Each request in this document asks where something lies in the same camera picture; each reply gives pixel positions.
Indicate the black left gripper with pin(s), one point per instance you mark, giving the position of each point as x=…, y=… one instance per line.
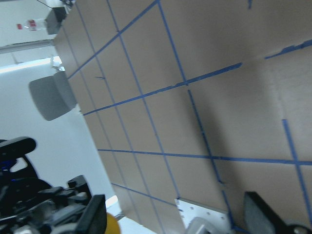
x=30, y=204

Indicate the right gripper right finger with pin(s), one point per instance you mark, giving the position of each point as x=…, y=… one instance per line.
x=260, y=218

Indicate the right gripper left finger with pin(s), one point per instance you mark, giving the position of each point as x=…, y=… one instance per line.
x=94, y=217

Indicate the yellow push button switch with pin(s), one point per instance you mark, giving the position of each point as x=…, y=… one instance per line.
x=112, y=225

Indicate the grey office chair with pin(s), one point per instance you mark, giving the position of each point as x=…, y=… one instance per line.
x=52, y=95

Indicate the brown paper table cover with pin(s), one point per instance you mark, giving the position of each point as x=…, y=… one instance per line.
x=196, y=99

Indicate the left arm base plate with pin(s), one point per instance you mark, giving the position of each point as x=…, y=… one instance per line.
x=202, y=219

